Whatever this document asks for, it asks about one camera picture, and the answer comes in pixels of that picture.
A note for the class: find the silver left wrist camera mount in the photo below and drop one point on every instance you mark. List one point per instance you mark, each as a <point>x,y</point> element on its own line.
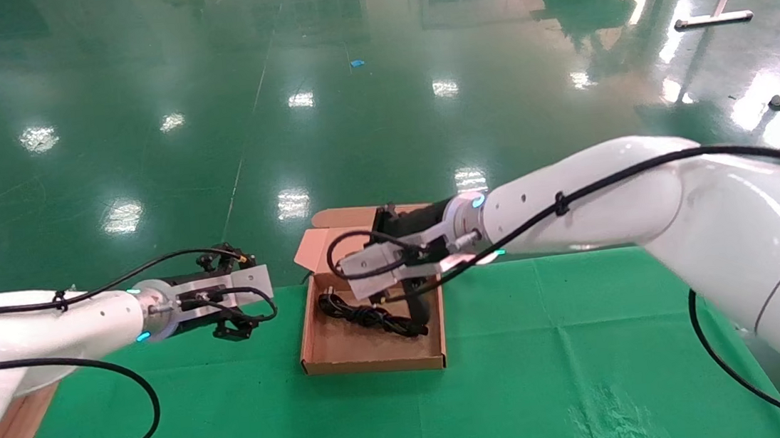
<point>253,282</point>

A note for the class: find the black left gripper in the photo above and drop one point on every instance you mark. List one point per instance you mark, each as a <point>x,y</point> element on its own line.
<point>192,322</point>

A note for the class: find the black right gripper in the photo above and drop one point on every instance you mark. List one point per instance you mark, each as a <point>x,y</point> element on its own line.
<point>419,222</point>

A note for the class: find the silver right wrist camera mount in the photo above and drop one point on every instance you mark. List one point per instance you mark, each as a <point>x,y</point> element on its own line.
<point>376,263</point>

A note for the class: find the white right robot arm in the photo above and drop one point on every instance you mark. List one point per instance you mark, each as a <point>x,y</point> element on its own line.
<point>719,216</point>

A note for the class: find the blue floor scrap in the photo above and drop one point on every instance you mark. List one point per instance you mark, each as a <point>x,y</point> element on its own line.
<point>357,63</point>

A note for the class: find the green table cloth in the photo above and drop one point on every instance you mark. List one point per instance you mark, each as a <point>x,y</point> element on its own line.
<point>395,419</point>

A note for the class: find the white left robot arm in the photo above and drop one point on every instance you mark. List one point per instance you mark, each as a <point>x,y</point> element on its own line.
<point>29,332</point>

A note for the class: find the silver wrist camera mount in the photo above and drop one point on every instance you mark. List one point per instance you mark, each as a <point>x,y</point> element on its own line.
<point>253,282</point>
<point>376,263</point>

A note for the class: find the open brown cardboard box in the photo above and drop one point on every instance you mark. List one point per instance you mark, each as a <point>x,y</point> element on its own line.
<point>345,352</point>

